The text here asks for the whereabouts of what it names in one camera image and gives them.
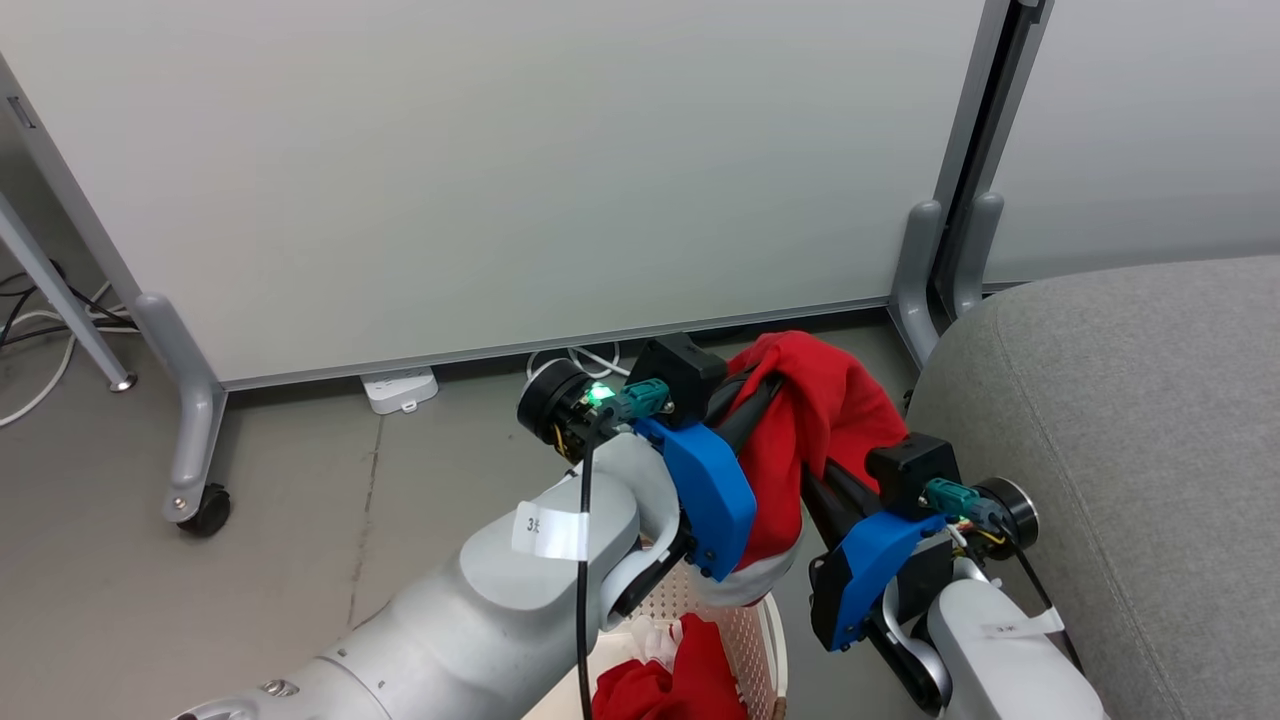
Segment red garment with white hem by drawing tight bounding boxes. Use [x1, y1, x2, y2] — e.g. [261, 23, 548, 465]
[698, 330, 911, 608]

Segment grey metal table leg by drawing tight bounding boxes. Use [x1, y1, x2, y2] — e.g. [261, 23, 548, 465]
[0, 190, 138, 393]

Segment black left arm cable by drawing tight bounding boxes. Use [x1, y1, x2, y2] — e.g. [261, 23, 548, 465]
[574, 430, 603, 720]

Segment grey partition leg with caster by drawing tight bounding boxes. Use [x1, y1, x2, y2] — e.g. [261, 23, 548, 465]
[133, 292, 229, 523]

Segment cream perforated laundry basket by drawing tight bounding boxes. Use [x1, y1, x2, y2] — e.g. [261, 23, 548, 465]
[520, 560, 791, 720]

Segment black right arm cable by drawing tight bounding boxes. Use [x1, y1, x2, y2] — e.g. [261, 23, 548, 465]
[1000, 530, 1086, 673]

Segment grey sofa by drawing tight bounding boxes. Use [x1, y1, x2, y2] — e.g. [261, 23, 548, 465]
[905, 255, 1280, 720]

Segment white power strip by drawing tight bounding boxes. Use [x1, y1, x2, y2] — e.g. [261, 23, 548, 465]
[360, 367, 439, 415]

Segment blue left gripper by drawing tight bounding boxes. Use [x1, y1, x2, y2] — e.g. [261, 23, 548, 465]
[635, 370, 787, 583]

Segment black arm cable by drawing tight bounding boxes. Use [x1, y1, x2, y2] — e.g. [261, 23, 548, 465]
[1000, 530, 1086, 673]
[574, 430, 603, 720]

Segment black floor cables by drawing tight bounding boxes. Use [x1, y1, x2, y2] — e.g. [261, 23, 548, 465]
[0, 262, 136, 347]

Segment large white partition panel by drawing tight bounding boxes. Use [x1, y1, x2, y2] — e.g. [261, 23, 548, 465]
[0, 0, 1011, 391]

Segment narrow white partition panel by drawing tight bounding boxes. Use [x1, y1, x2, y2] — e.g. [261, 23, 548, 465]
[985, 0, 1280, 293]

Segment red white striped garment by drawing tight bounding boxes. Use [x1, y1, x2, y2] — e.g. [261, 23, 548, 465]
[592, 612, 751, 720]

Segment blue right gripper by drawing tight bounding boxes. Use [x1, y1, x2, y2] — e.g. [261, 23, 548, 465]
[800, 458, 956, 653]

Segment long white floor cable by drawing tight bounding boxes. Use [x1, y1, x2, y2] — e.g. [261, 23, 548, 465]
[0, 280, 136, 429]

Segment looped white power cable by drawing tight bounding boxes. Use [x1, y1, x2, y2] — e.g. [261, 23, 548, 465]
[527, 343, 633, 386]

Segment black caster wheel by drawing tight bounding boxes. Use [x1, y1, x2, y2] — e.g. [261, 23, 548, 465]
[178, 484, 233, 538]

